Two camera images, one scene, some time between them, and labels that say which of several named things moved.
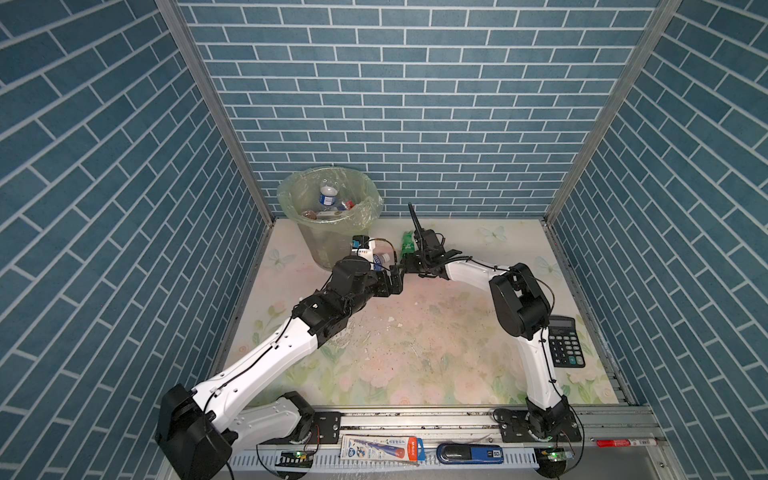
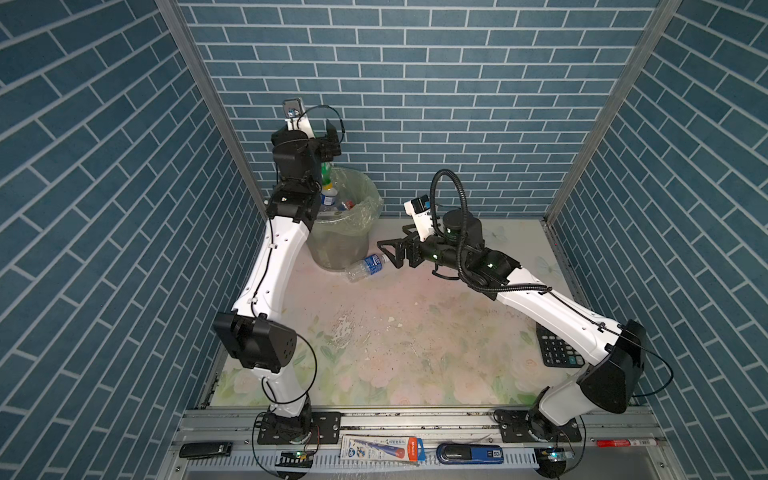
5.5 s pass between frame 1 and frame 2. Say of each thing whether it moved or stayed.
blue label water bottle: moved
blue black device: stayed
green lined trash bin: stayed
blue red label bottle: stayed
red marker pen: stayed
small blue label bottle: moved
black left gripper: moved
